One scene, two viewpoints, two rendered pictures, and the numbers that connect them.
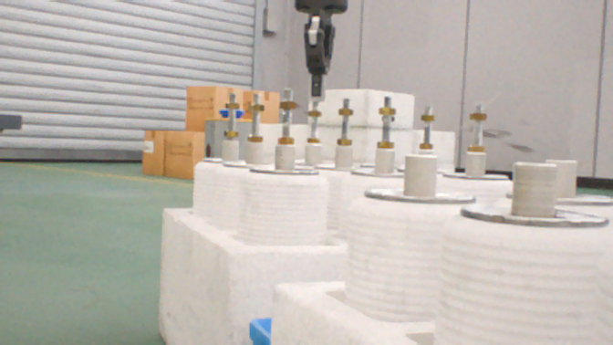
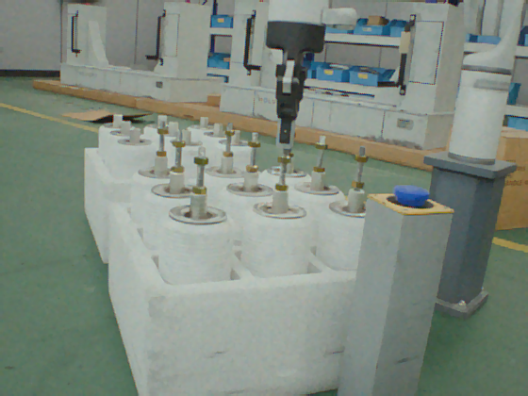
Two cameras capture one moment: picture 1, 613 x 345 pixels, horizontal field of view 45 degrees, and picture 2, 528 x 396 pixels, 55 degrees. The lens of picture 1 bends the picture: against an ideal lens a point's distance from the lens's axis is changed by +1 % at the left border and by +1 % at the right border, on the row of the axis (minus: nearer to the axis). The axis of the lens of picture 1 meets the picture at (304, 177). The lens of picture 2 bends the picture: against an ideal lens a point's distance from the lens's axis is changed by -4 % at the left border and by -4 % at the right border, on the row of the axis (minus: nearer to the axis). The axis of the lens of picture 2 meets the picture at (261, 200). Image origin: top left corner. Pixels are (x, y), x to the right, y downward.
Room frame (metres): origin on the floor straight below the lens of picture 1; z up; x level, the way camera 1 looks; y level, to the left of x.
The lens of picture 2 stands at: (1.75, -0.08, 0.46)
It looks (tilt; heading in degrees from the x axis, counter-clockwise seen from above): 15 degrees down; 176
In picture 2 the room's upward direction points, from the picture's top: 5 degrees clockwise
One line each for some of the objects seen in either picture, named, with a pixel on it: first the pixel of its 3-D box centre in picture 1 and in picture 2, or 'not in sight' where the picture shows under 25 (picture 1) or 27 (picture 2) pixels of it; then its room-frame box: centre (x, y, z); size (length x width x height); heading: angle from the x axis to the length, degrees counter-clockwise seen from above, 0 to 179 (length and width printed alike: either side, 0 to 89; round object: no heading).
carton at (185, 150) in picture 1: (194, 154); not in sight; (4.83, 0.72, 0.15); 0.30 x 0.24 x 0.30; 46
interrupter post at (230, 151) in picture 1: (230, 152); (355, 201); (1.01, 0.10, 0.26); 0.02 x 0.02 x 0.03
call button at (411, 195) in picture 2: (231, 115); (410, 197); (1.19, 0.12, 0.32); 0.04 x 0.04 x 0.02
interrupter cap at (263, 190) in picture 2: (343, 169); (250, 189); (0.94, -0.05, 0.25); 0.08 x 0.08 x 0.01
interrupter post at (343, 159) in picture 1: (343, 159); (251, 182); (0.94, -0.05, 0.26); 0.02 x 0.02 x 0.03
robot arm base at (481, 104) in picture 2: not in sight; (478, 117); (0.76, 0.39, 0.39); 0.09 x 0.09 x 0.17; 47
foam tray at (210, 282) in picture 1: (337, 295); (242, 284); (0.94, -0.05, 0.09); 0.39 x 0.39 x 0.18; 20
